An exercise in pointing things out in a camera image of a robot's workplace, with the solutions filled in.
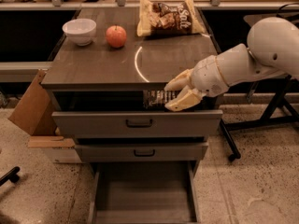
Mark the black chair caster leg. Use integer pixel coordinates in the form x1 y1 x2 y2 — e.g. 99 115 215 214
0 166 20 186

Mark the white ceramic bowl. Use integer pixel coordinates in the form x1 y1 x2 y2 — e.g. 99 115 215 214
63 19 96 46

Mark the grey middle drawer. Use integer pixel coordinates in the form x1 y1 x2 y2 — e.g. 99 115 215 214
75 142 208 162

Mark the grey drawer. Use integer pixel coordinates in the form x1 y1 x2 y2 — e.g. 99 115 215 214
87 161 200 224
75 142 208 162
52 110 222 139

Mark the red apple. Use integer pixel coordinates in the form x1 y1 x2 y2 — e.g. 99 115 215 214
106 25 127 49

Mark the yellow brown snack bag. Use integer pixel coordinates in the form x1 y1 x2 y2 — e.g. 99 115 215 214
137 0 206 36

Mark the grey top drawer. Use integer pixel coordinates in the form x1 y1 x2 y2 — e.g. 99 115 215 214
52 110 222 139

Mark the grey drawer cabinet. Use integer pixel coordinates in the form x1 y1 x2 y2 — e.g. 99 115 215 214
40 7 231 112

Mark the grey bottom drawer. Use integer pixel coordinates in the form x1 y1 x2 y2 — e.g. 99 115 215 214
87 161 200 224

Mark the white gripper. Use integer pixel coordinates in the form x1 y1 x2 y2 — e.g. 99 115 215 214
164 55 228 112

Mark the black folding table stand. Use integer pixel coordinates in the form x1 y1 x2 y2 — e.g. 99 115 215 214
220 75 299 161

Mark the dark chocolate rxbar wrapper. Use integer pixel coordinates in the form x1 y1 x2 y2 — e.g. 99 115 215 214
143 90 178 110

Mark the brown cardboard box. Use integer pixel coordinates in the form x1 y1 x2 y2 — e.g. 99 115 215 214
8 70 75 148

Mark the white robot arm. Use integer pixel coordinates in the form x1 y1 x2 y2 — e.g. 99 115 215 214
164 17 299 112

